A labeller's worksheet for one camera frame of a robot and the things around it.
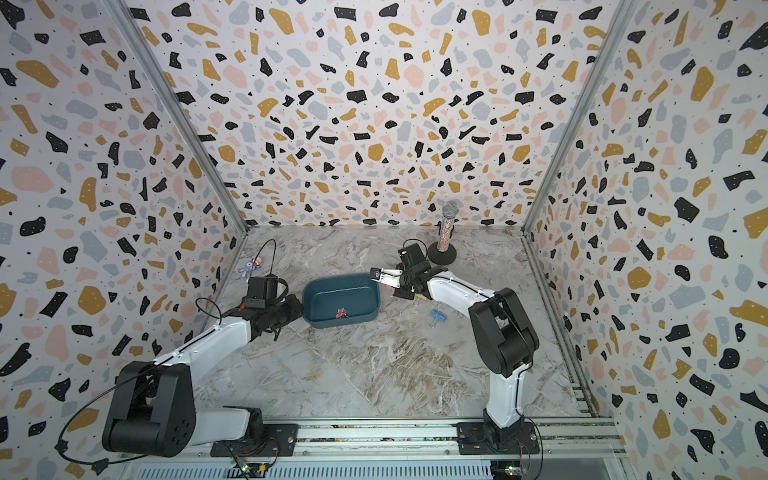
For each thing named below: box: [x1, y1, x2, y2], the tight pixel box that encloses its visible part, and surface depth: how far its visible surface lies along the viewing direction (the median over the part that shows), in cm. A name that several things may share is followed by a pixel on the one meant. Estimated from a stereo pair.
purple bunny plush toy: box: [238, 256, 263, 278], surface depth 108 cm
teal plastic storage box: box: [302, 274, 381, 329], surface depth 102 cm
